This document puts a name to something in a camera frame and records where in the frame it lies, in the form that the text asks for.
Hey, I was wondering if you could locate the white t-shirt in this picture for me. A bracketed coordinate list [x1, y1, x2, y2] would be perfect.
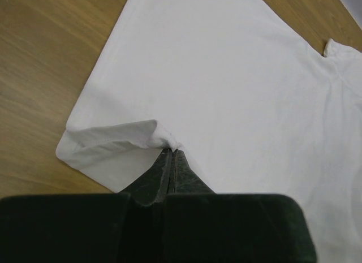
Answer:
[56, 0, 361, 262]

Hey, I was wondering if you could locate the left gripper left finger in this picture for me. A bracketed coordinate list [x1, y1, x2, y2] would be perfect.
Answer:
[1, 149, 173, 262]

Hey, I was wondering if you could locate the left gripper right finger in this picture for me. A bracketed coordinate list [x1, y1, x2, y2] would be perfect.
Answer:
[162, 151, 317, 262]

